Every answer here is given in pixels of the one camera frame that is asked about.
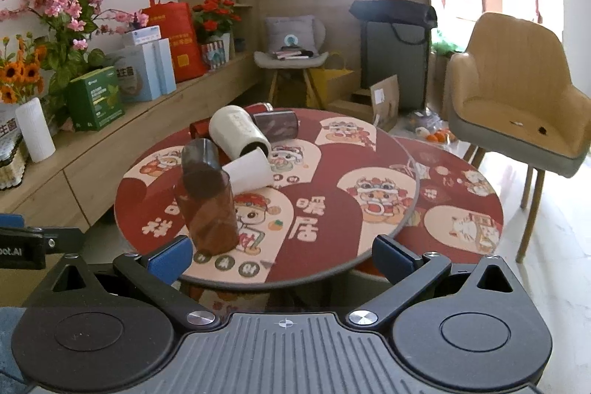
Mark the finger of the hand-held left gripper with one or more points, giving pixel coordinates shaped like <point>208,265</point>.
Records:
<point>11,221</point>

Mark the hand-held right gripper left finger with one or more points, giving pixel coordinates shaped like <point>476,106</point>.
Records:
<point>170,259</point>

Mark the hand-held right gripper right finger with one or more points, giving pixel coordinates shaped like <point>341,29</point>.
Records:
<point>393,258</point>

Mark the amber translucent plastic cup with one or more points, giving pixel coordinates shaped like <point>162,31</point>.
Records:
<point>210,214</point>

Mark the smoky grey translucent cup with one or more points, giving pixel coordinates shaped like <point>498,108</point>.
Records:
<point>199,155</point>

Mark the white paper cup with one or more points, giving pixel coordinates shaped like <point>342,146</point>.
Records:
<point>249,172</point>

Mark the large white cup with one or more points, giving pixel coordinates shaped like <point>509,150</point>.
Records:
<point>235,127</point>

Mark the dark brown translucent cup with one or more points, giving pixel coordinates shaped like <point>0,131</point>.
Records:
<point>276,126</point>

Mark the red cup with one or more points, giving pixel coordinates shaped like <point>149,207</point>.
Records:
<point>258,108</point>

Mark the small round printed red table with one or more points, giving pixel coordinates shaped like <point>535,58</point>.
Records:
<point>457,209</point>

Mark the large round printed red table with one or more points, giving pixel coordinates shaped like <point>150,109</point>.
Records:
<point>323,214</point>

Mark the person's blue trouser leg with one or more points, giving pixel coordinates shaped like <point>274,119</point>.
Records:
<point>9,343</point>

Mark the white ribbed vase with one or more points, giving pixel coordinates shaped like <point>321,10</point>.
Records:
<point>36,131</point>

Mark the long wooden sideboard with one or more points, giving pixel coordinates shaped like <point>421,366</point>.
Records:
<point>115,154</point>

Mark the oranges in bag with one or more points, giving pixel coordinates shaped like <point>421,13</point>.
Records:
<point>438,136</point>

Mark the green box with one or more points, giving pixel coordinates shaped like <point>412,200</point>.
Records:
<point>94,98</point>

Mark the orange sunflower bunch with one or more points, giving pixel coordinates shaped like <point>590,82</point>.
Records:
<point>21,73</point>

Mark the cardboard box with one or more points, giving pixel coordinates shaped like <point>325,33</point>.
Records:
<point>385,98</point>

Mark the yellow paper bag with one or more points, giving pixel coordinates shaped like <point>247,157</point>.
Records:
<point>330,87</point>

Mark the light blue gift box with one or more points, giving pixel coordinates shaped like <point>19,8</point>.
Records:
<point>136,73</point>

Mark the yellow armchair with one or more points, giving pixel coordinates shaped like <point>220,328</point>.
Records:
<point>508,98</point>

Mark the grey and black bag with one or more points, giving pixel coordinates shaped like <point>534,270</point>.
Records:
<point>392,57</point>

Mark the striped small box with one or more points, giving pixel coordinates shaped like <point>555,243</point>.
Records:
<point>213,54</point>

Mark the red tote bag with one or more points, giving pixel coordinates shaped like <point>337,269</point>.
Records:
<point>180,38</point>

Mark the grey chair with wooden legs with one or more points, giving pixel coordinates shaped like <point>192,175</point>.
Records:
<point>286,64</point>

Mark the white box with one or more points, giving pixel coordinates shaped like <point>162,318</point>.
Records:
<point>141,36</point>

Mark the dark items on chair seat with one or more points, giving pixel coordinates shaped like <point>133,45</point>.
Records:
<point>292,52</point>

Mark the grey cushion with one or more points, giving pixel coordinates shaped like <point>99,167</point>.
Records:
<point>293,31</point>

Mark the red flower plant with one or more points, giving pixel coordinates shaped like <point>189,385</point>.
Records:
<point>214,13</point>

